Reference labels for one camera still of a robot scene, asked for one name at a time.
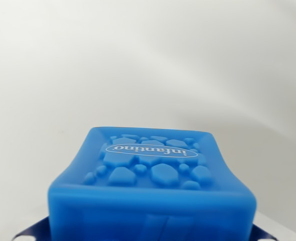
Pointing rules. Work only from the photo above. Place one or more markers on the black-padded silver gripper left finger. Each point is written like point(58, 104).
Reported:
point(35, 228)

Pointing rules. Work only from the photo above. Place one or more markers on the blue embossed toy cube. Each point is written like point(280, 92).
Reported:
point(150, 200)

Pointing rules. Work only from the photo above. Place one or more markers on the black-padded silver gripper right finger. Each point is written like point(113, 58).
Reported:
point(264, 233)

